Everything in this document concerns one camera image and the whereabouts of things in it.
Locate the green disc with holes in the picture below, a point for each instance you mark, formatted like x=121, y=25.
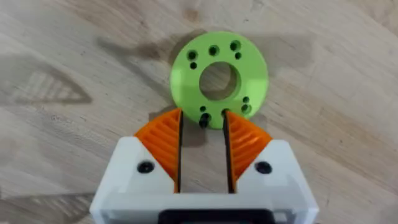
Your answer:
x=189, y=87

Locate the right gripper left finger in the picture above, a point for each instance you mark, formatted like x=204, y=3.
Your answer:
x=155, y=161

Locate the small black screw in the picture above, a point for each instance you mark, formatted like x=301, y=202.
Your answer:
x=204, y=120

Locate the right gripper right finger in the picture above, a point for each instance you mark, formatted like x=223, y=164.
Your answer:
x=258, y=165

